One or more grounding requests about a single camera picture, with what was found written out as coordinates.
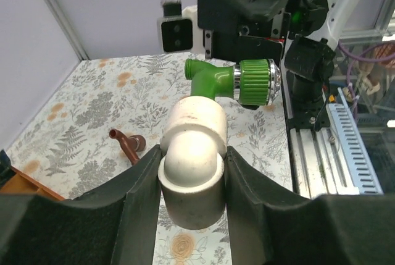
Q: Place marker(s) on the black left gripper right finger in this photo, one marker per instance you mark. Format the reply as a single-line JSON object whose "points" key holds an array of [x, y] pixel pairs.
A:
{"points": [[269, 224]]}

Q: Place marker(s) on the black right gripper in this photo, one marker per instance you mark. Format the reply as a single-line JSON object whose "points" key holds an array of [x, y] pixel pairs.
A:
{"points": [[235, 30]]}

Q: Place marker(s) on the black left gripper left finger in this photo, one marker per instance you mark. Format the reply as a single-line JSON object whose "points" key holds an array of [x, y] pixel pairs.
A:
{"points": [[114, 223]]}

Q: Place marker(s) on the green water faucet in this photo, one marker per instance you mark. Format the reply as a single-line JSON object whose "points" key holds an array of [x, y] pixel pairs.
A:
{"points": [[255, 82]]}

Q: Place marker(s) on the brown water faucet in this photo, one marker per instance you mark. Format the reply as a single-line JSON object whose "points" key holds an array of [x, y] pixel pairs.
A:
{"points": [[130, 145]]}

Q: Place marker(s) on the white pipe fitting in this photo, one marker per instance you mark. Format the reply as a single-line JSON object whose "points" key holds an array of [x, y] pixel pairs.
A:
{"points": [[191, 172]]}

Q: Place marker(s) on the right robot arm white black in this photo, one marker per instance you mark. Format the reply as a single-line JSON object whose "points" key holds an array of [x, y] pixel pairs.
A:
{"points": [[313, 35]]}

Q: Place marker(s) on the orange wooden compartment tray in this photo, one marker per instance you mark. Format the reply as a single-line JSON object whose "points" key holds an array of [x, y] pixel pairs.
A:
{"points": [[14, 181]]}

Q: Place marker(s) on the white slotted cable duct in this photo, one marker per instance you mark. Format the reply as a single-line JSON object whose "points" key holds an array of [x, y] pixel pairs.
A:
{"points": [[354, 160]]}

